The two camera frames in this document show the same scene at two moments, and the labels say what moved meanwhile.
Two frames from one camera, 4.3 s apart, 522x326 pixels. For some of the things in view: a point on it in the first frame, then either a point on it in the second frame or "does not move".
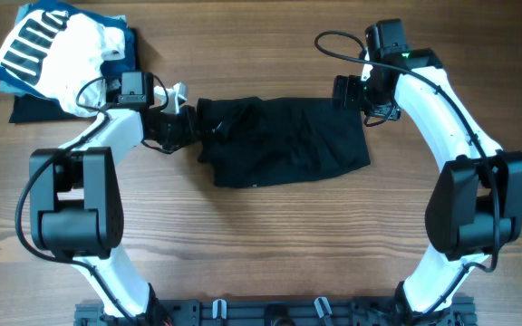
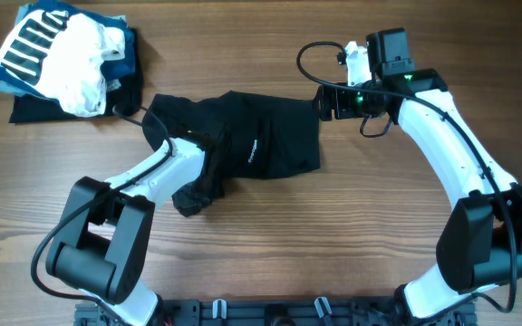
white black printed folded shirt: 62,54 does not move
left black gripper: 189,122 -> 183,199
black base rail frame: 275,312 does not move
